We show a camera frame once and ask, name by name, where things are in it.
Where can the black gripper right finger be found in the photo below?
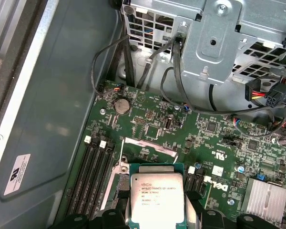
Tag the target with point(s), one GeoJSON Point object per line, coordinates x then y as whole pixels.
{"type": "Point", "coordinates": [212, 220]}

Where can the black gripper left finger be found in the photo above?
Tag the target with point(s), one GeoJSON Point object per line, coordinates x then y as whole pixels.
{"type": "Point", "coordinates": [112, 220]}

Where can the silver CPU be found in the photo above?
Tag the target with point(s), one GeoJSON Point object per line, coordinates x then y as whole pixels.
{"type": "Point", "coordinates": [157, 190]}

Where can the metal socket cover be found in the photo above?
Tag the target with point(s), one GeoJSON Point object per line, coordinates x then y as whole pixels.
{"type": "Point", "coordinates": [152, 148]}

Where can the RAM slot white clips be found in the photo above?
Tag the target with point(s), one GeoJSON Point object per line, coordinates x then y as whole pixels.
{"type": "Point", "coordinates": [78, 179]}
{"type": "Point", "coordinates": [190, 183]}
{"type": "Point", "coordinates": [96, 179]}

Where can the white board sticker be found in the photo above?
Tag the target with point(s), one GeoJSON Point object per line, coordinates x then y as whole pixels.
{"type": "Point", "coordinates": [218, 172]}

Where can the silver chipset heat sink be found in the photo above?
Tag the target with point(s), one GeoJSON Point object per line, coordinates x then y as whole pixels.
{"type": "Point", "coordinates": [264, 200]}

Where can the small blue board connector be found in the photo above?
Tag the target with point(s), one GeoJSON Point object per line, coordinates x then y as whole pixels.
{"type": "Point", "coordinates": [259, 177]}

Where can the green motherboard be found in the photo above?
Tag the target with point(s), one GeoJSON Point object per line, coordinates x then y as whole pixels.
{"type": "Point", "coordinates": [193, 148]}

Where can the internal USB port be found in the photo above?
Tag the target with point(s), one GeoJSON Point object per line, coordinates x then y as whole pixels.
{"type": "Point", "coordinates": [168, 124]}

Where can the white case label sticker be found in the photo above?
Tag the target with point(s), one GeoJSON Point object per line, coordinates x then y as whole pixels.
{"type": "Point", "coordinates": [16, 174]}

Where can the round coin battery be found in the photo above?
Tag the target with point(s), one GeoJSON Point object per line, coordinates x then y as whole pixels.
{"type": "Point", "coordinates": [121, 105]}

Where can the black PC case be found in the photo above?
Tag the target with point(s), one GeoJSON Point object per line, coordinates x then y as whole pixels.
{"type": "Point", "coordinates": [50, 95]}

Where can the black power plug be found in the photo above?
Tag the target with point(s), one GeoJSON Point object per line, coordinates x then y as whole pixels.
{"type": "Point", "coordinates": [276, 95]}

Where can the metal drive cage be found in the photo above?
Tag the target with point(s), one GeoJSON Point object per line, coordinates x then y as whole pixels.
{"type": "Point", "coordinates": [205, 47]}

